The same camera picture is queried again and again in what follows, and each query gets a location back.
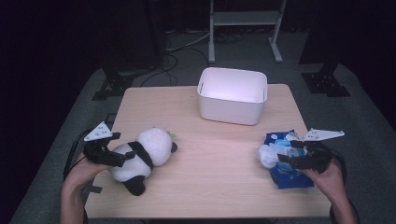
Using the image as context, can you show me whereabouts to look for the hand-held gripper cable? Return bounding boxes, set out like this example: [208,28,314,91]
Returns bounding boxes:
[63,128,94,181]
[326,148,348,188]

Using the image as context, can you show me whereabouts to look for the black square floor frame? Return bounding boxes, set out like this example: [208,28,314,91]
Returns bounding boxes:
[104,113,118,126]

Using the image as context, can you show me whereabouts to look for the black floor cables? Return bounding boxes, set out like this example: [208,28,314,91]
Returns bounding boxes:
[139,28,213,88]

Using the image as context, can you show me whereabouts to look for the white wet wipe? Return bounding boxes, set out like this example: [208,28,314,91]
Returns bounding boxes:
[257,144,289,170]

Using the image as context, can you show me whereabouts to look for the panda plush toy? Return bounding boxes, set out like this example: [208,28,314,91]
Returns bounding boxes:
[108,126,178,197]

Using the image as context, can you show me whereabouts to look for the right hand-held gripper cable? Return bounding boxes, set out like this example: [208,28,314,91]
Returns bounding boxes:
[326,148,348,188]

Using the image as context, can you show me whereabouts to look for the person's left hand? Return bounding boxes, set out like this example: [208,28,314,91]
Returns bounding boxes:
[65,153,110,189]

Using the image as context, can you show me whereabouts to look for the black tape strip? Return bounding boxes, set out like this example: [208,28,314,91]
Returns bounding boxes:
[83,185,104,194]

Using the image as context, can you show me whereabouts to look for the left hand-held gripper cable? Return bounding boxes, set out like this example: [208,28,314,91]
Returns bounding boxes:
[63,128,94,181]

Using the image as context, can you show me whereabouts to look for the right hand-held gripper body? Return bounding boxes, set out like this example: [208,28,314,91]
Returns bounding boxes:
[297,128,346,175]

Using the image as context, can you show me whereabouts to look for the black stand base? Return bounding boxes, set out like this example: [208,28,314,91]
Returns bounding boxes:
[301,61,351,98]
[92,65,134,102]

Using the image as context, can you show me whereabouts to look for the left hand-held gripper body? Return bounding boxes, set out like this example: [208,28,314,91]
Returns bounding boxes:
[82,121,122,166]

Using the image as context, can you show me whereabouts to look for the white plastic bin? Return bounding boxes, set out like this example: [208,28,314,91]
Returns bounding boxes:
[196,66,269,126]

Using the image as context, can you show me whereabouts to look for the person's right hand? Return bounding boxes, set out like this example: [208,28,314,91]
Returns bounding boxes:
[303,161,346,200]

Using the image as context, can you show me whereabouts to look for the blue wet wipes packet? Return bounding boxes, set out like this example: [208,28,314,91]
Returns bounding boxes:
[264,129,316,190]

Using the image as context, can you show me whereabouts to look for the white metal stand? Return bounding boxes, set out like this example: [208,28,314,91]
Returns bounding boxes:
[207,0,288,64]

